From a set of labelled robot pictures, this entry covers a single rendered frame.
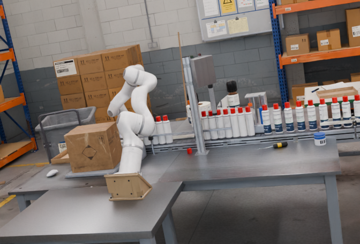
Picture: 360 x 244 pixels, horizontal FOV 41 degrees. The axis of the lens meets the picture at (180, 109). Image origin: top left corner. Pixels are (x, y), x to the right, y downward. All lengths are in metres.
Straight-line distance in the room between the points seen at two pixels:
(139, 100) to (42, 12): 5.96
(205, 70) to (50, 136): 2.76
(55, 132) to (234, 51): 3.43
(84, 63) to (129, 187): 4.29
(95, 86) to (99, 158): 3.63
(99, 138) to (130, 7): 5.07
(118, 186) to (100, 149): 0.57
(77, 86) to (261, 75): 2.87
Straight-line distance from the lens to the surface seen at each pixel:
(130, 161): 2.73
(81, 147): 3.27
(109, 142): 3.21
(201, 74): 3.14
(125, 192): 2.71
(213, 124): 3.33
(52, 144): 5.54
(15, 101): 7.63
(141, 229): 2.34
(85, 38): 8.34
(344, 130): 3.25
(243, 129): 3.31
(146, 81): 3.11
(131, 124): 2.83
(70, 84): 6.94
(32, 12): 8.87
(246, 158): 3.05
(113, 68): 6.69
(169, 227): 3.02
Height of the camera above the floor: 1.81
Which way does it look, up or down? 12 degrees down
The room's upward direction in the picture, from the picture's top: 10 degrees counter-clockwise
